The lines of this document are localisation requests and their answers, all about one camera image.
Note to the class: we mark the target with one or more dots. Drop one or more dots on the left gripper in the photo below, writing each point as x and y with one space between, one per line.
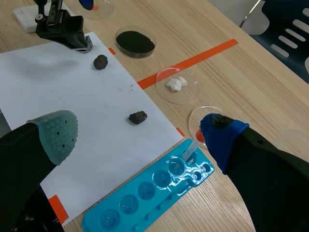
62 29

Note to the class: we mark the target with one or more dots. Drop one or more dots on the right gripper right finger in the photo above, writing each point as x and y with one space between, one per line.
260 174

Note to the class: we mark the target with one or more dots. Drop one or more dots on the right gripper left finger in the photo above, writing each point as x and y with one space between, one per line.
26 154

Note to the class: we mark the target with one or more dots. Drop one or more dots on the clear glass dish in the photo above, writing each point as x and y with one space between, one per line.
196 116
178 96
103 12

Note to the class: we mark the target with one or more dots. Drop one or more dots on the round dark stone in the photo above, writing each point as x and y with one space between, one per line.
101 62

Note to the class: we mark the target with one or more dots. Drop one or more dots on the glass dish with black powder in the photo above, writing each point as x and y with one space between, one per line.
135 42

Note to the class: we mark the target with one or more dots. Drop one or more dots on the small white tile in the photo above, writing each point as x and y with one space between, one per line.
24 19

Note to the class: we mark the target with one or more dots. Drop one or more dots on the dropper with red bulb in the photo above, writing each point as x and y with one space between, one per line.
193 146

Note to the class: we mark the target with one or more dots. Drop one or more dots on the white sheet of paper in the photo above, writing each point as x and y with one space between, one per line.
84 101

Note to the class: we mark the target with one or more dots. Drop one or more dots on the angular dark stone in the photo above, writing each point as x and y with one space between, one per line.
138 117

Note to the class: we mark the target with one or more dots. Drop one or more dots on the turquoise rack with round holes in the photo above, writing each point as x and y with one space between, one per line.
144 195

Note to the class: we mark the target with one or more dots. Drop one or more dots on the large white lump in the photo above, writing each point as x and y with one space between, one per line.
173 85

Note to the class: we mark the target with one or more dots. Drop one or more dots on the small white lump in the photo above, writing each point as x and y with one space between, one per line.
184 81

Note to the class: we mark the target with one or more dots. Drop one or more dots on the dark blue chair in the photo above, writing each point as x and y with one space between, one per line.
285 21

